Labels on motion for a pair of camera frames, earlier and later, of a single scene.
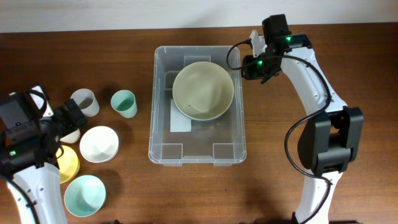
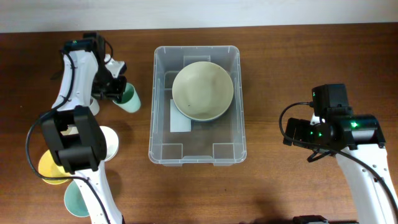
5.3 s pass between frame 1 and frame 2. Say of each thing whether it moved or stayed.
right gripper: moved
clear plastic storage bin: stayed
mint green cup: moved
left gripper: moved
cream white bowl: stayed
